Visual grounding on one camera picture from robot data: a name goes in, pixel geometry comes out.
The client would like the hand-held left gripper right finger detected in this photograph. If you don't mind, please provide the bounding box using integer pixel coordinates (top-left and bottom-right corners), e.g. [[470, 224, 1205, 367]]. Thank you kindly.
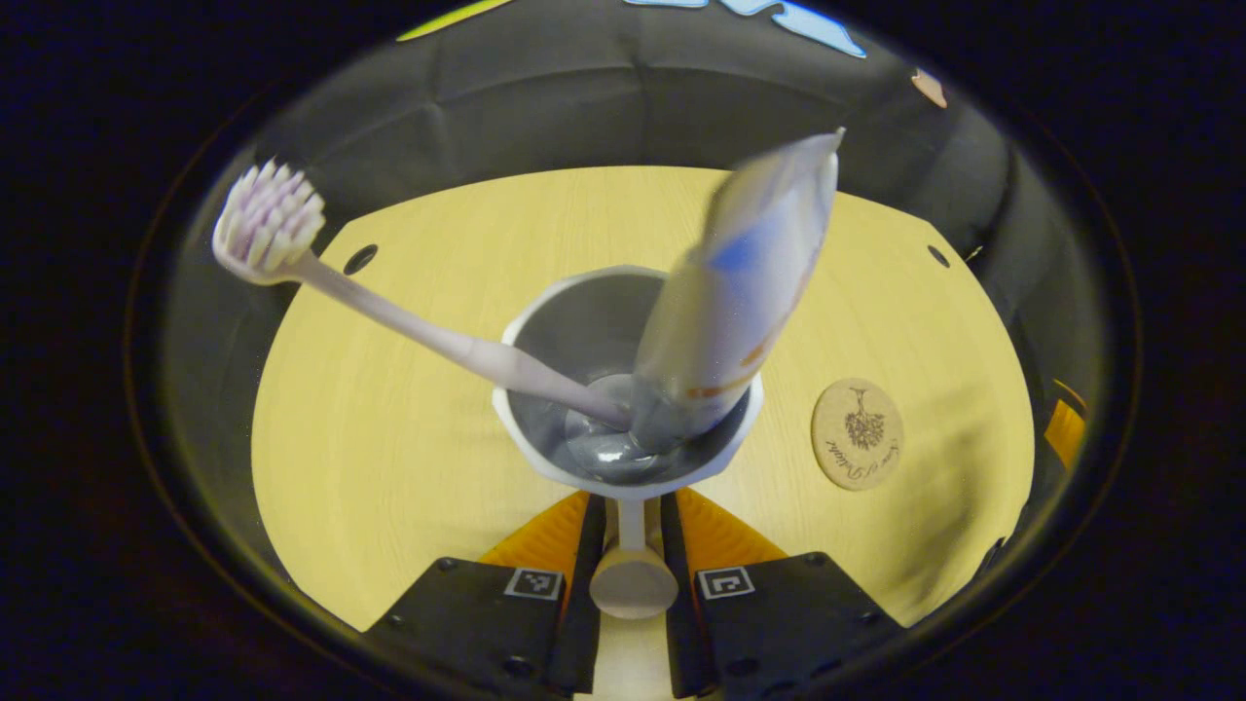
[[660, 490, 906, 700]]

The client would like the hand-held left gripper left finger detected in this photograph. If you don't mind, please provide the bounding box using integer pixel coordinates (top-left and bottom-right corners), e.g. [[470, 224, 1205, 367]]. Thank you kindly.
[[365, 492, 606, 697]]

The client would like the round cork coaster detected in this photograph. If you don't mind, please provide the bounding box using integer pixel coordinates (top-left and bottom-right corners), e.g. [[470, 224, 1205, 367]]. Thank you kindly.
[[811, 378, 905, 491]]

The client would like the white cup with wooden handle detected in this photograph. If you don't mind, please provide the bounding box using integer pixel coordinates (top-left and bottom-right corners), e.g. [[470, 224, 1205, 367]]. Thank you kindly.
[[492, 265, 765, 621]]

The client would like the white toothpaste tube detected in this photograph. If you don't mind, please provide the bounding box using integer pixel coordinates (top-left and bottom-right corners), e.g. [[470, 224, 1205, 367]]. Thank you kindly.
[[628, 129, 846, 459]]

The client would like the white toothbrush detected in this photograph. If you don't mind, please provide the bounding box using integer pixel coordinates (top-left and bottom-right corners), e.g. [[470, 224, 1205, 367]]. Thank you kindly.
[[212, 161, 634, 429]]

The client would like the black backdrop cloth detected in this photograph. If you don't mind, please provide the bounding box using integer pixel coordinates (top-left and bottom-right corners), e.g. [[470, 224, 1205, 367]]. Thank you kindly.
[[161, 0, 1111, 585]]

